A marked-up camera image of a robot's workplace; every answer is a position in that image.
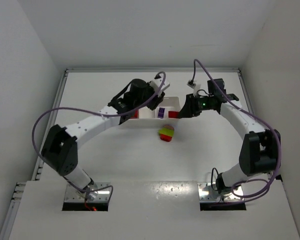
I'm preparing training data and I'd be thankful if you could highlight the red rounded lego brick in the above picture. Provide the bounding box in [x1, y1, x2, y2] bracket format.
[131, 110, 139, 119]

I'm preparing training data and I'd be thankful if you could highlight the purple square lego brick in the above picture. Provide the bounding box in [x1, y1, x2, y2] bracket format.
[157, 107, 165, 119]

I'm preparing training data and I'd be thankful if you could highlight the red green purple lego stack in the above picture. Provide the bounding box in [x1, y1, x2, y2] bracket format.
[158, 125, 175, 142]

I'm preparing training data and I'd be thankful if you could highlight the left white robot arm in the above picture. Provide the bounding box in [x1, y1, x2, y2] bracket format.
[41, 76, 170, 193]

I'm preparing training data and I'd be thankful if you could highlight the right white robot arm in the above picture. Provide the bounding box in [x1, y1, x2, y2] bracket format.
[177, 78, 281, 194]

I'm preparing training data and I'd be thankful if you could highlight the white three-compartment container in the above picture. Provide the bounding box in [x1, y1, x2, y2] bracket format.
[119, 96, 181, 129]

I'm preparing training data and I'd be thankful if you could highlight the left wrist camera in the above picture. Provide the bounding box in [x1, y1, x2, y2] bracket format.
[149, 77, 170, 96]

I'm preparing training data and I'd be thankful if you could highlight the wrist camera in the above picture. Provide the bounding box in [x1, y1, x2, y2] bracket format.
[187, 80, 201, 97]
[149, 77, 170, 96]

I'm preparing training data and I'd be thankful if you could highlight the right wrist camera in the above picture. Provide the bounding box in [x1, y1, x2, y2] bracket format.
[187, 80, 201, 97]

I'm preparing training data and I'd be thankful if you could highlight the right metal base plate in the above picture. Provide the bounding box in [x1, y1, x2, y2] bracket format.
[197, 182, 245, 204]

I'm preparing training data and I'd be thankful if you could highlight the metal base plate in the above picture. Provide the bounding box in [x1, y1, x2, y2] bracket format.
[197, 182, 245, 204]
[63, 182, 114, 206]

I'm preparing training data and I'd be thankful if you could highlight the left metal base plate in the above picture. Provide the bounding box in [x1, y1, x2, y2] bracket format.
[63, 182, 114, 206]

